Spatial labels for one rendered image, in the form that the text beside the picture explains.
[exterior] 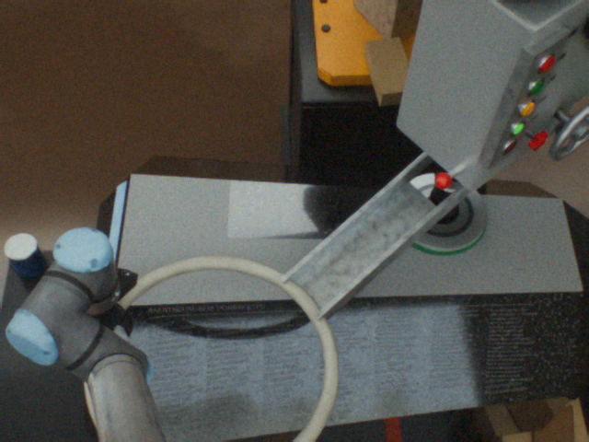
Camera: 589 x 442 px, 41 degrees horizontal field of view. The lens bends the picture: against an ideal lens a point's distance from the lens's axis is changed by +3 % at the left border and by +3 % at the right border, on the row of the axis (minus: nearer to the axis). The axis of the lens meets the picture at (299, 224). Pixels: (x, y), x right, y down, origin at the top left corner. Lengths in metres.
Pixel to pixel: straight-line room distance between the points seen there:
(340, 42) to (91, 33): 1.48
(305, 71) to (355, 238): 0.76
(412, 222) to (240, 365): 0.50
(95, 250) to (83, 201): 1.65
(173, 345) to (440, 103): 0.78
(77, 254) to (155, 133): 1.83
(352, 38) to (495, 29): 1.09
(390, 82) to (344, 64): 0.17
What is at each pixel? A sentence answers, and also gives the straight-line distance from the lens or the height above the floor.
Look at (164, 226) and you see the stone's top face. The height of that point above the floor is 0.87.
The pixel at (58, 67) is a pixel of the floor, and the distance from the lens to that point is 3.42.
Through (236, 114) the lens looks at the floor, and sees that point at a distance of 3.16.
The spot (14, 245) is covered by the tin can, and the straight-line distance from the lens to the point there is 2.76.
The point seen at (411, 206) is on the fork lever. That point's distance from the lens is 1.69.
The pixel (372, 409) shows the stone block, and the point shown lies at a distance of 1.83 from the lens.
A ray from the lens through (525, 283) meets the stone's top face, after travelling 1.83.
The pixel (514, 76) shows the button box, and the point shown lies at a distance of 1.29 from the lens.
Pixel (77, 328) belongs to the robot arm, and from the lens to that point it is 1.31.
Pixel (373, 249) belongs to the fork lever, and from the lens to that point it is 1.66.
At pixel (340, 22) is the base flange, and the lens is 2.38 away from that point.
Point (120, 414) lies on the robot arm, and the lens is 1.13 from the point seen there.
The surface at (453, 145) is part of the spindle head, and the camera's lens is 1.50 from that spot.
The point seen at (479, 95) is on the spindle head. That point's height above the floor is 1.41.
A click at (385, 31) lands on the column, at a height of 0.81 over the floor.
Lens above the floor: 2.40
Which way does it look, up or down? 58 degrees down
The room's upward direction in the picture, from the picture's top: 3 degrees clockwise
